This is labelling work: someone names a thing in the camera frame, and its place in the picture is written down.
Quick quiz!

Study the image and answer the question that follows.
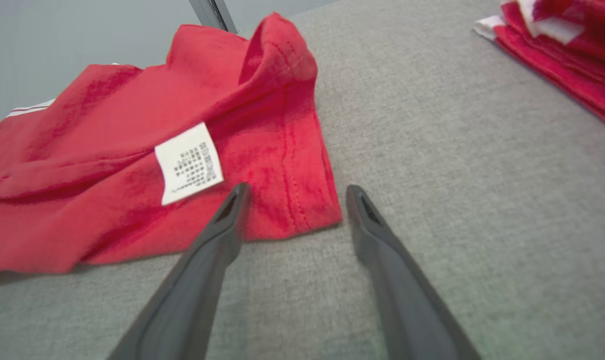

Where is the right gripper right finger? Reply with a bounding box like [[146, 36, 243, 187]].
[[345, 184, 484, 360]]

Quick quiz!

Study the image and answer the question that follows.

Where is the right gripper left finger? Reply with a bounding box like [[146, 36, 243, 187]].
[[106, 182, 252, 360]]

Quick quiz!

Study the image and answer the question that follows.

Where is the red garment white label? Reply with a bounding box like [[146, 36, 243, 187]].
[[0, 12, 344, 279]]

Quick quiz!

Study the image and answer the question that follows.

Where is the red shorts white waistband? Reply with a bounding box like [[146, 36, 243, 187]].
[[473, 0, 605, 137]]

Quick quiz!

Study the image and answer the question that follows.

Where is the grey metal post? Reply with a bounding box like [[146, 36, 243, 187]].
[[188, 0, 239, 35]]

